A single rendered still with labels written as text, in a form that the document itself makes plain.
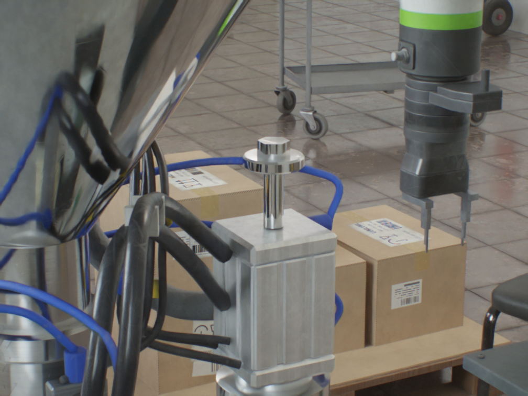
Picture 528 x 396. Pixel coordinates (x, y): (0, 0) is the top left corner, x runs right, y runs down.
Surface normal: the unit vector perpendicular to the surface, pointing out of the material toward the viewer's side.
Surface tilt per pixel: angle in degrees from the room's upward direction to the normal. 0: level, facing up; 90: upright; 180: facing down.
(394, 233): 0
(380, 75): 0
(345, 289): 90
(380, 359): 0
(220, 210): 90
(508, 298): 55
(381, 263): 90
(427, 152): 95
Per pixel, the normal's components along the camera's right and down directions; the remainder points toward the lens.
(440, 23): -0.11, 0.30
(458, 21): 0.27, 0.29
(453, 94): -0.62, 0.23
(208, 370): 0.49, 0.25
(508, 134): 0.00, -0.96
